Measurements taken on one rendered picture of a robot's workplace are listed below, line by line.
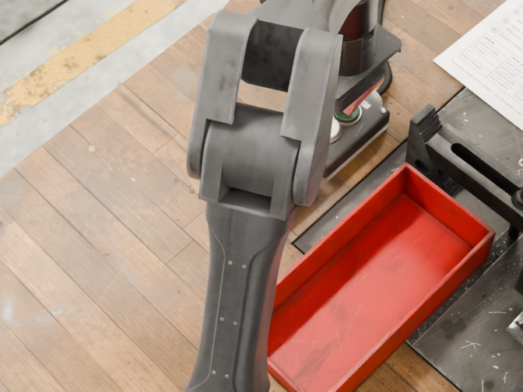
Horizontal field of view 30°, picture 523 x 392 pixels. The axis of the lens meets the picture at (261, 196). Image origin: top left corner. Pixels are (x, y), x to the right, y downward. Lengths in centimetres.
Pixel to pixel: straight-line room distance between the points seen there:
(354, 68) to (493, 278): 26
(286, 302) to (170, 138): 25
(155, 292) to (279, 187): 38
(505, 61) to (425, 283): 31
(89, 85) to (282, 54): 166
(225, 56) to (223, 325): 21
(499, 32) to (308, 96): 58
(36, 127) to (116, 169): 120
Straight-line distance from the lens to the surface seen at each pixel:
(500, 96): 116
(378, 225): 105
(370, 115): 109
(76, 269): 107
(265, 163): 68
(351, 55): 96
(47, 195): 112
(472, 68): 118
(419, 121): 102
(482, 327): 102
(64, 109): 232
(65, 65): 240
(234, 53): 68
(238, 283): 73
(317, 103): 67
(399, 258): 103
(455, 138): 103
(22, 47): 246
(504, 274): 104
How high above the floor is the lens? 183
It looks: 60 degrees down
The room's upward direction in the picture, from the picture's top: 7 degrees counter-clockwise
